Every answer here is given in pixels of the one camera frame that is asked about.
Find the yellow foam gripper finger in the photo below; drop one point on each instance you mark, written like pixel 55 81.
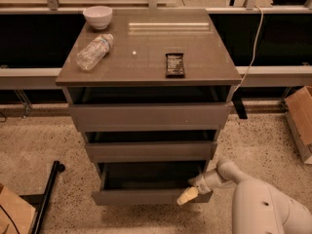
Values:
pixel 189 194

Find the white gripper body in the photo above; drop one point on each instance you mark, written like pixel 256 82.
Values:
pixel 204 184

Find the grey bottom drawer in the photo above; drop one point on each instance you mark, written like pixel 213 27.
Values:
pixel 144 183

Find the grey drawer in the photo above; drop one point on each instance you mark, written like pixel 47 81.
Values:
pixel 149 117
pixel 144 183
pixel 151 151

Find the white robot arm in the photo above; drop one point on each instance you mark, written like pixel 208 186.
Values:
pixel 257 206

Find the grey middle drawer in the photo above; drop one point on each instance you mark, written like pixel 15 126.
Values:
pixel 151 151

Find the grey top drawer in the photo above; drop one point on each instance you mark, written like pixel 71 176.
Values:
pixel 149 117

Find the grey drawer cabinet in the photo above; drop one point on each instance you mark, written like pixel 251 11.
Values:
pixel 134 70

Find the cardboard box right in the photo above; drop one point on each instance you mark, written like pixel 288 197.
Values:
pixel 300 121

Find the cardboard box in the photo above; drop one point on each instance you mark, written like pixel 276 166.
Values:
pixel 16 215
pixel 300 121

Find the black snack bar packet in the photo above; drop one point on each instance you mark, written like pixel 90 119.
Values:
pixel 175 66

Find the black metal stand leg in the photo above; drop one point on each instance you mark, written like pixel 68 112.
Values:
pixel 41 201

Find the clear plastic water bottle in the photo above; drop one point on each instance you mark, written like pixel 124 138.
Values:
pixel 96 50

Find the cardboard box bottom left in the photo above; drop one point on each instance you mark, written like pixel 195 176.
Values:
pixel 16 215

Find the white ceramic bowl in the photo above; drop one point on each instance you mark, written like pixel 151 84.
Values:
pixel 98 17

